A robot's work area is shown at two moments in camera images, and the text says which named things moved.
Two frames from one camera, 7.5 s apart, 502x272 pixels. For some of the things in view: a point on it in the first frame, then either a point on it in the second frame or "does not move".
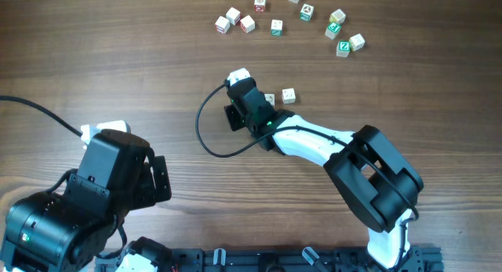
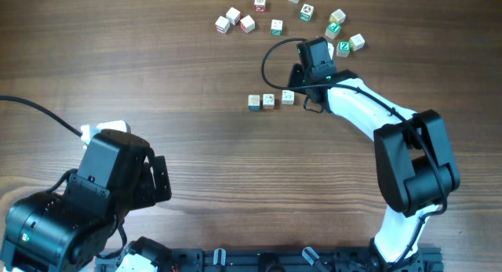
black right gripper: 230,111 to 296,71
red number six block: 271,99 does not move
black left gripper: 146,193 does not move
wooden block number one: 289,96 does not move
